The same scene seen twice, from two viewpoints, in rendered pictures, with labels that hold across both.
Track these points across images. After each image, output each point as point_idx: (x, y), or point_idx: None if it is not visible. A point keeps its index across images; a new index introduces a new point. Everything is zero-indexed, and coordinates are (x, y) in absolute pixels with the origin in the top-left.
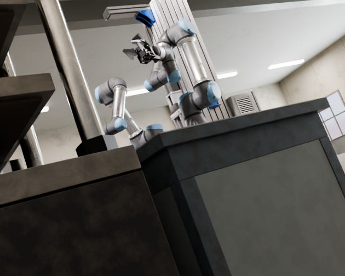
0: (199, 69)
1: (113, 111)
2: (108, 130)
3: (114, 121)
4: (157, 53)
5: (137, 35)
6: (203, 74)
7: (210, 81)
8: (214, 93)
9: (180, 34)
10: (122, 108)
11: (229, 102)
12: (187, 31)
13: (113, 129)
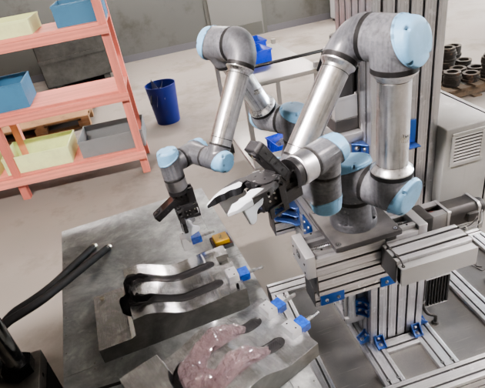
0: (395, 152)
1: (215, 127)
2: (201, 163)
3: (212, 158)
4: (299, 184)
5: (256, 154)
6: (399, 162)
7: (406, 182)
8: (403, 210)
9: (386, 64)
10: (234, 122)
11: (439, 135)
12: (404, 65)
13: (208, 167)
